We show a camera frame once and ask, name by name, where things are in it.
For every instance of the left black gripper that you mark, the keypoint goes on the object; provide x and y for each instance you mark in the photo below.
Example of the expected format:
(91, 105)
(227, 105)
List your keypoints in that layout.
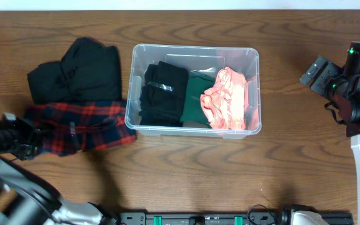
(30, 137)

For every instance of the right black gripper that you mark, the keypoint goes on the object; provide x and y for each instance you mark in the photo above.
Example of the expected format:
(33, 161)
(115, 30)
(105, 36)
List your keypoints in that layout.
(323, 87)

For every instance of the red navy plaid shirt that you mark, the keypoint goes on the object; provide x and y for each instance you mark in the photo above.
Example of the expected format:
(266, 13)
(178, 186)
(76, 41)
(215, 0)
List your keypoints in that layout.
(81, 126)

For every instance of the black hooded sweatshirt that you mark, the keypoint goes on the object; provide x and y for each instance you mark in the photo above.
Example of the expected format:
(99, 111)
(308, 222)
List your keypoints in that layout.
(89, 71)

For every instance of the pink cloth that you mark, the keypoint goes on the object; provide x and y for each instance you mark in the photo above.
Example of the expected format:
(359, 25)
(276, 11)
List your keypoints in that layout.
(224, 104)

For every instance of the dark green cloth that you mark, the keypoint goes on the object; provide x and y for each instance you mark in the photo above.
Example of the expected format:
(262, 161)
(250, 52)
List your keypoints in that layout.
(196, 86)

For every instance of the black cloth with tape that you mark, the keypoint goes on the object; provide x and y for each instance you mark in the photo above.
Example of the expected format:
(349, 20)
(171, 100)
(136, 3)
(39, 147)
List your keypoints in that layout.
(163, 95)

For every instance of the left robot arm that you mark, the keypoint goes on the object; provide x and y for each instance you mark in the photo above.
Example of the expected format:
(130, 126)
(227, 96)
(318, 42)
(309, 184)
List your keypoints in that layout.
(26, 198)

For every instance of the clear plastic storage bin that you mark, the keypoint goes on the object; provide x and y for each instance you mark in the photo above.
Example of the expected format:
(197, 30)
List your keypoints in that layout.
(206, 60)

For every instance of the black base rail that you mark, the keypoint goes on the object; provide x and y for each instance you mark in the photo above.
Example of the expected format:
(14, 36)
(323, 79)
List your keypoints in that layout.
(257, 215)

